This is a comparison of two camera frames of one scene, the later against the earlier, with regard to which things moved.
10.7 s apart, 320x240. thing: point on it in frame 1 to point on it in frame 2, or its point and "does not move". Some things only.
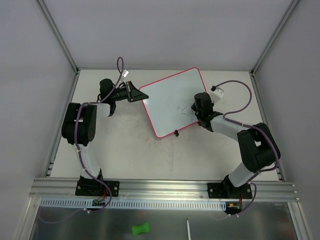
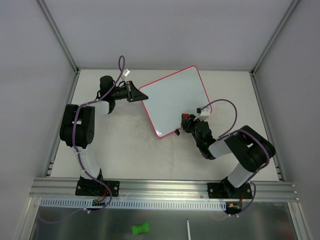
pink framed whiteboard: [168, 108] does not move
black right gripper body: [195, 108] to [189, 122]
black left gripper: [130, 92] does not move
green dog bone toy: [143, 227] does not move
